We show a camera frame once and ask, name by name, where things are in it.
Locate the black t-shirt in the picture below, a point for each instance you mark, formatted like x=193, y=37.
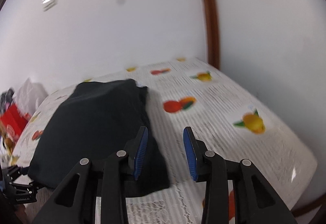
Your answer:
x=97, y=120

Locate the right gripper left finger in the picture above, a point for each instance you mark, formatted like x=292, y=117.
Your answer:
x=74, y=199

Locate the white Miniso paper bag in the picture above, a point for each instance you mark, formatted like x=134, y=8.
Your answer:
x=29, y=97

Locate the fruit print bed sheet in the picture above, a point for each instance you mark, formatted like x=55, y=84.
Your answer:
x=229, y=120

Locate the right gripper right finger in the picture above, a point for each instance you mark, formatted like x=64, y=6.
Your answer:
x=255, y=200

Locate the brown gourd ornament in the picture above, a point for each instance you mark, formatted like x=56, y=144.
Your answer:
x=8, y=144

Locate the brown wooden door frame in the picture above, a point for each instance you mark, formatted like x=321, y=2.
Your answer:
x=212, y=29

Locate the dark plaid cloth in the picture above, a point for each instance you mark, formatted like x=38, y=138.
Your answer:
x=6, y=100

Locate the red paper bag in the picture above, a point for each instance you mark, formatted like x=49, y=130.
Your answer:
x=14, y=122

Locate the white wall switch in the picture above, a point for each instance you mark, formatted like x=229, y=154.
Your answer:
x=47, y=4

